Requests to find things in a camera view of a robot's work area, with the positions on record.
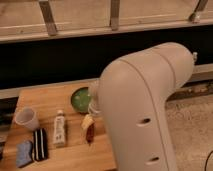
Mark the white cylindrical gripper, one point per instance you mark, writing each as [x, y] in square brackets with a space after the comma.
[93, 107]

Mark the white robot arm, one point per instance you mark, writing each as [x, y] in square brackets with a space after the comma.
[130, 95]

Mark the black white striped sponge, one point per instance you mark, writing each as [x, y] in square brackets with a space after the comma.
[40, 145]

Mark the blue sponge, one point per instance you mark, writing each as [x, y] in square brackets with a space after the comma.
[24, 154]

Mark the green bowl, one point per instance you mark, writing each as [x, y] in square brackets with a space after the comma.
[80, 100]

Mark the white tube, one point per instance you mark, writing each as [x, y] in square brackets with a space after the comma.
[59, 135]

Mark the wooden board table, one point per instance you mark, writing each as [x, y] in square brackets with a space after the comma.
[77, 155]

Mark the white plastic cup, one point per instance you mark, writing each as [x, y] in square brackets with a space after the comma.
[27, 117]

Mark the small bottle on ledge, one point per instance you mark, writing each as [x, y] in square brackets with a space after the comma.
[195, 54]

